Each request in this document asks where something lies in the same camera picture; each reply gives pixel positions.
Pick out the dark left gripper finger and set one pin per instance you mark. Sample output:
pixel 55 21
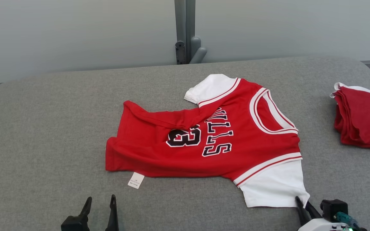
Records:
pixel 88 208
pixel 112 218

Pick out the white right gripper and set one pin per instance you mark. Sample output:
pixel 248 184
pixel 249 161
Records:
pixel 320 226

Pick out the red white basketball jersey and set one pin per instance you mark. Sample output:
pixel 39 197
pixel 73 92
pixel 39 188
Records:
pixel 159 157
pixel 361 118

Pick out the grey fabric sofa cushion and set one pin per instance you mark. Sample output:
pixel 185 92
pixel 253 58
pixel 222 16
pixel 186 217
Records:
pixel 43 128

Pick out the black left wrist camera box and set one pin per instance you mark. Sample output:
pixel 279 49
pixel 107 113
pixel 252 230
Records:
pixel 74 224

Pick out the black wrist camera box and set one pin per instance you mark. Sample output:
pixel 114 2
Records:
pixel 74 224
pixel 332 208

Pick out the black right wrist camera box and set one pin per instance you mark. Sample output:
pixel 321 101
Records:
pixel 332 208

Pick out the grey metal post with bracket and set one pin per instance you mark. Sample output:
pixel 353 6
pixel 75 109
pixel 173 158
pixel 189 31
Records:
pixel 185 25

